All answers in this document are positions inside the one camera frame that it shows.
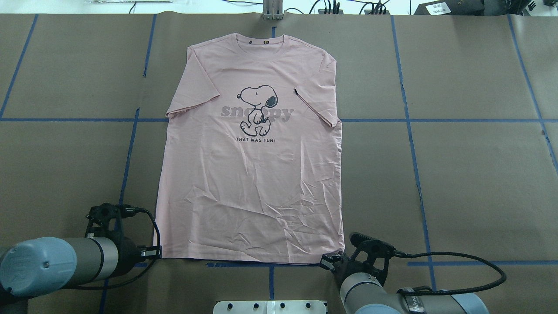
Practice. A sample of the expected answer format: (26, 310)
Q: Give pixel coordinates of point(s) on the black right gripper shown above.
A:
(345, 268)

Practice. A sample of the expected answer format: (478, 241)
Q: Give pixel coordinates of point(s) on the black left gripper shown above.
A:
(127, 252)

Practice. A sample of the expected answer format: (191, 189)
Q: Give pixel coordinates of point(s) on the pink Snoopy t-shirt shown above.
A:
(251, 170)

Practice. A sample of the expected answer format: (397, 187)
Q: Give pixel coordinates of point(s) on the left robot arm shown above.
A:
(41, 266)

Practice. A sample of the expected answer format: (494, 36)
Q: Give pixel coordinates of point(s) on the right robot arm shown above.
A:
(361, 291)

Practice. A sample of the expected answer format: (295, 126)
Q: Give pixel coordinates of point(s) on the black power strip with plugs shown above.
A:
(354, 7)

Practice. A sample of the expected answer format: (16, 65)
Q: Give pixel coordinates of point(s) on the dark box with label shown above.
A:
(451, 7)

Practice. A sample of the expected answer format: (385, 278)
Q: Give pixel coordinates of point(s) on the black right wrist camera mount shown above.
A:
(367, 251)

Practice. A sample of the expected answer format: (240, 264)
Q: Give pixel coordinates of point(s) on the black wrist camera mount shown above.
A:
(367, 251)
(105, 220)

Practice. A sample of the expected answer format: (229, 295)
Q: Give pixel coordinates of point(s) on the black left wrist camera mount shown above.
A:
(105, 220)

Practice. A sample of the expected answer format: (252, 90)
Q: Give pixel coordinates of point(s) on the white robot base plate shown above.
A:
(271, 307)

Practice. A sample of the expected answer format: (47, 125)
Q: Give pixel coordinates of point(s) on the aluminium frame post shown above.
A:
(272, 10)

